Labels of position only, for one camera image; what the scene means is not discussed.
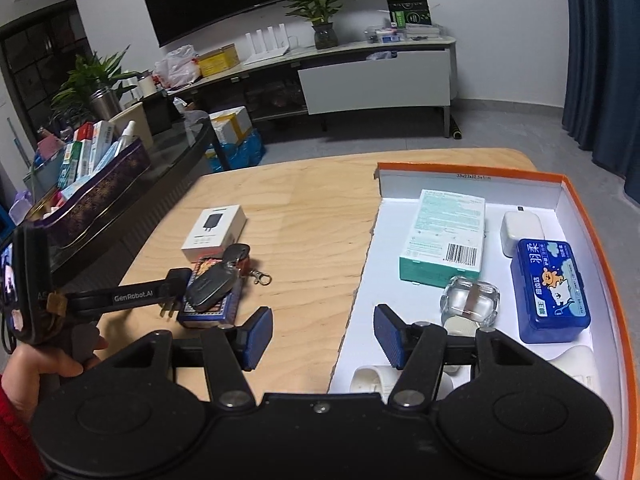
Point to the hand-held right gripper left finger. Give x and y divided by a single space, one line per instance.
257 336

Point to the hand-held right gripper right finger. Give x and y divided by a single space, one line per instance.
387 332

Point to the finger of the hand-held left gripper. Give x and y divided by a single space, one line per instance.
125 298

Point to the white rounded plug adapter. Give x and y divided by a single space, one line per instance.
367 380

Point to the orange cardboard box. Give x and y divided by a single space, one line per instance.
380 280

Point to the black charger plug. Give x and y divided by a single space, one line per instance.
180 282

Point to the clear glass jar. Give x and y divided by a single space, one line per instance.
470 302

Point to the blue tin box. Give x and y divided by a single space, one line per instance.
550 295

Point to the person's left forearm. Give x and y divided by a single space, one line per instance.
12 440

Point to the person's left hand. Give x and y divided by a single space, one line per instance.
30 375

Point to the blue playing card box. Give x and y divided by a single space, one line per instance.
220 314

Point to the black car key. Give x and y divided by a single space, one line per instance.
210 287

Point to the purple plastic item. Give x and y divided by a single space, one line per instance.
21 210

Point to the purple tin box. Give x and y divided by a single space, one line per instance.
100 195

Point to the white charger packaging box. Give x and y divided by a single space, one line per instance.
215 232

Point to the teal white carton box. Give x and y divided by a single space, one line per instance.
445 230

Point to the row of medicine boxes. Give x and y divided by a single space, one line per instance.
80 157

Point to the glass coffee table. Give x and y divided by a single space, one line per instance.
170 152

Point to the white spray bottle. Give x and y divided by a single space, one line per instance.
126 135

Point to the white cube charger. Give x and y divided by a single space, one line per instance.
520 232

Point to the beige cardboard box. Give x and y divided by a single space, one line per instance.
137 122

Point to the blue bottled water pack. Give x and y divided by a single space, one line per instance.
240 152

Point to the white yellow carton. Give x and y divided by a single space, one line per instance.
230 127

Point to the large leafy plant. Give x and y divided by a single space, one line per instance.
92 75

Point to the white paper roll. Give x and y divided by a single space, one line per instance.
147 85

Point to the dark lattice cabinet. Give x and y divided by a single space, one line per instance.
35 55

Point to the white plastic bag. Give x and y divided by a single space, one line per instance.
175 67

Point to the white black TV cabinet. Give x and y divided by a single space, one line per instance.
370 82

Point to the yellow box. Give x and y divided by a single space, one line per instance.
217 62

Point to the white router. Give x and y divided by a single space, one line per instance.
265 52

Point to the clear plastic box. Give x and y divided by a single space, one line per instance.
382 36

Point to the small potted plant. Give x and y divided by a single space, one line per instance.
325 35

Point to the black green box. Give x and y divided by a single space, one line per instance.
410 12

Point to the dark blue curtain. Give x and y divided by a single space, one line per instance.
600 60

